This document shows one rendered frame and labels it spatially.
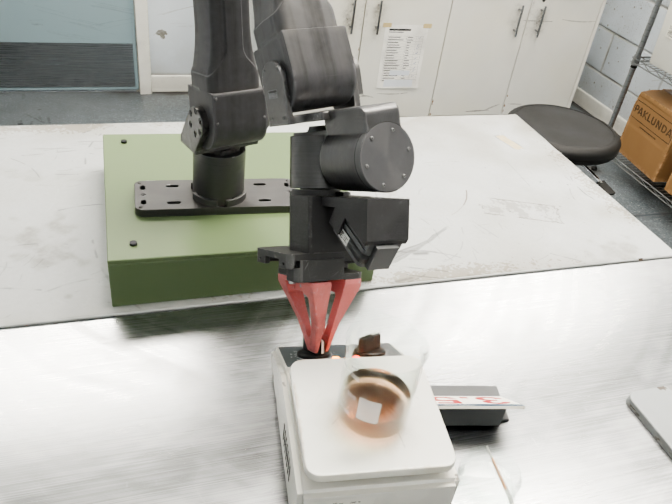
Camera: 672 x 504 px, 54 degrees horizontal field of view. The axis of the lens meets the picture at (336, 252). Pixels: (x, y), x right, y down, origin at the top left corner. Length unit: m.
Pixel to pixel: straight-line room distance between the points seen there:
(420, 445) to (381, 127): 0.25
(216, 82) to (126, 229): 0.20
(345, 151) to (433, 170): 0.57
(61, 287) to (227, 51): 0.33
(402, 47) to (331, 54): 2.55
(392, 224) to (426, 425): 0.17
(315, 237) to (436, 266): 0.33
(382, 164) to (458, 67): 2.79
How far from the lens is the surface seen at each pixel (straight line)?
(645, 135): 3.26
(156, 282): 0.75
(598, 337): 0.85
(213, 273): 0.76
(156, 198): 0.82
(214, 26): 0.72
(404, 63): 3.18
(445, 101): 3.36
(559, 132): 2.05
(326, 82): 0.59
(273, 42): 0.59
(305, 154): 0.59
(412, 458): 0.53
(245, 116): 0.74
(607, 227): 1.08
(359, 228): 0.53
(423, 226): 0.95
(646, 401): 0.78
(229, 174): 0.79
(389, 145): 0.54
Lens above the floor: 1.40
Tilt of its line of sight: 36 degrees down
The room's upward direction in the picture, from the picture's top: 8 degrees clockwise
